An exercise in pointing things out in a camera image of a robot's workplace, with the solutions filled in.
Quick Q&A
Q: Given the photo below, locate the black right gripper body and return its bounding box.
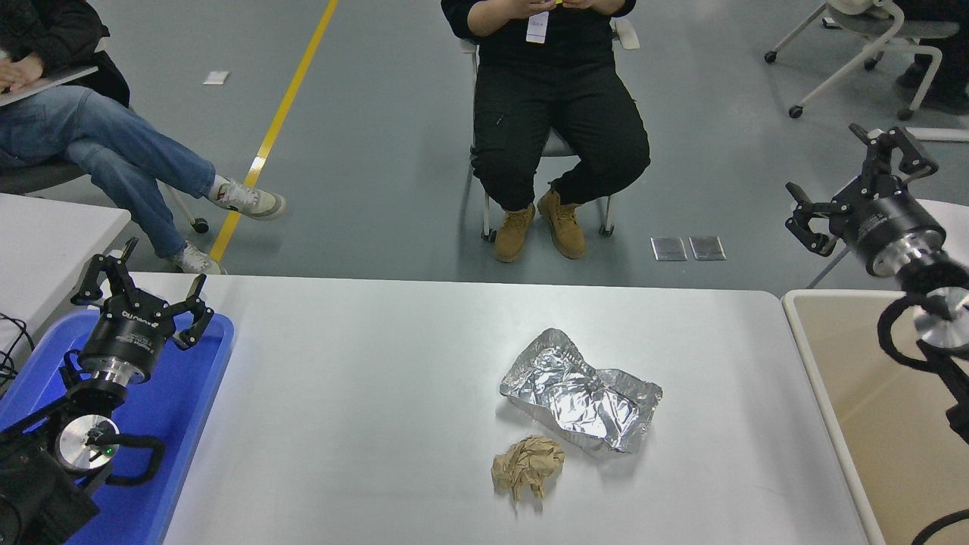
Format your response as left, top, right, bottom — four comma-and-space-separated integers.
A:
830, 176, 947, 264

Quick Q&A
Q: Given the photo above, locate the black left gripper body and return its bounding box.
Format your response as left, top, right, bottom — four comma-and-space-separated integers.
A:
79, 292, 178, 373

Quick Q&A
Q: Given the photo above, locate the silver foil tray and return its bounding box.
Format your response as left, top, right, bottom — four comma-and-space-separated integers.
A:
500, 328, 664, 455

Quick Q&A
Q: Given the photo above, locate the white rounded table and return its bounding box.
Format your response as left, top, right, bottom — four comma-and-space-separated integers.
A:
806, 199, 969, 292

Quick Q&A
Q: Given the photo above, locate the white side table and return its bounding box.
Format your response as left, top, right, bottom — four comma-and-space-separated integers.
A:
0, 193, 132, 357

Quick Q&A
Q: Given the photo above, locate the blue plastic tray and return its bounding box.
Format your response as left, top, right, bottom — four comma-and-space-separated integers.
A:
0, 309, 235, 545

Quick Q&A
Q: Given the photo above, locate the person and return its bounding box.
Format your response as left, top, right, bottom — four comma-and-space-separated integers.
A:
440, 0, 652, 263
896, 0, 969, 116
0, 0, 288, 276

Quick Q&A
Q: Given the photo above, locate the large pale plastic bin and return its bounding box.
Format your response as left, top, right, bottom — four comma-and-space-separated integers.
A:
782, 290, 969, 545

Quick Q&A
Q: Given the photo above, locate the silver laptop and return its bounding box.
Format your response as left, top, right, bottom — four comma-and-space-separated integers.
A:
0, 67, 100, 107

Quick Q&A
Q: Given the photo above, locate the crumpled tan paper ball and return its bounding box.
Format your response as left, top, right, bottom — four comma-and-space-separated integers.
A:
491, 434, 566, 502

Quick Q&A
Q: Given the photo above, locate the thin black cable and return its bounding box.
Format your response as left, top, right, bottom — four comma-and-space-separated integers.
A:
0, 314, 36, 387

